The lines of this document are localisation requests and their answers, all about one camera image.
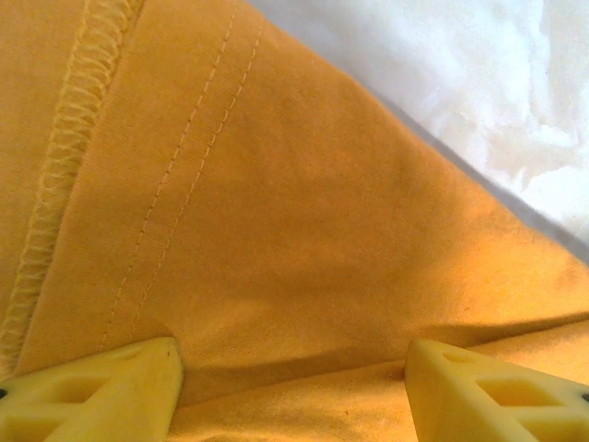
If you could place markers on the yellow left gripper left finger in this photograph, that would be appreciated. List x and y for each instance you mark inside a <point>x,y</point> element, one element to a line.
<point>138,368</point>

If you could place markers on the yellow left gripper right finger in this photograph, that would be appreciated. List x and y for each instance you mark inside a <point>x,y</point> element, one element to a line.
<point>442,382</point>

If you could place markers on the orange t-shirt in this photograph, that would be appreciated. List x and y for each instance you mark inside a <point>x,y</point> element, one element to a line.
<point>276,184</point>

